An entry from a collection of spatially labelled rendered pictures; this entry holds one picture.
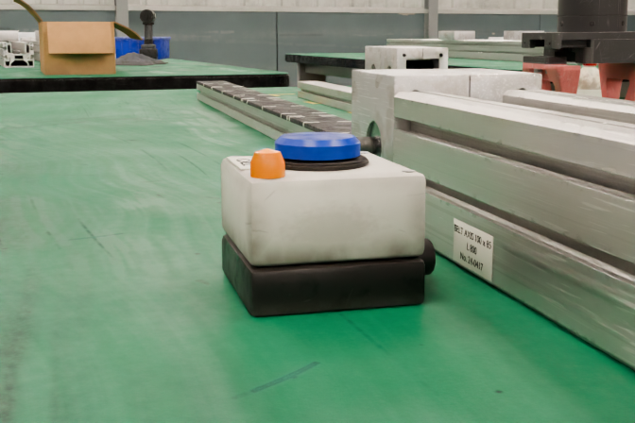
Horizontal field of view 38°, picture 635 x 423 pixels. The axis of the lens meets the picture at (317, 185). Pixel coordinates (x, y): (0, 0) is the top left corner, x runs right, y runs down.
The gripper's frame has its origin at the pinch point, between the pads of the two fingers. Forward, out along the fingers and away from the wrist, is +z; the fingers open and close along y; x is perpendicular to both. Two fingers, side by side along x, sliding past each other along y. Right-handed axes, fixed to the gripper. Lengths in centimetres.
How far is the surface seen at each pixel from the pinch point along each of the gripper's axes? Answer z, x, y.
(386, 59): -4, 82, 9
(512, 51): 0, 287, 132
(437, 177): -1.5, -25.4, -23.8
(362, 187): -2.8, -34.2, -30.8
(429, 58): -5, 75, 14
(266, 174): -3.5, -34.0, -34.9
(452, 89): -5.8, -18.1, -20.1
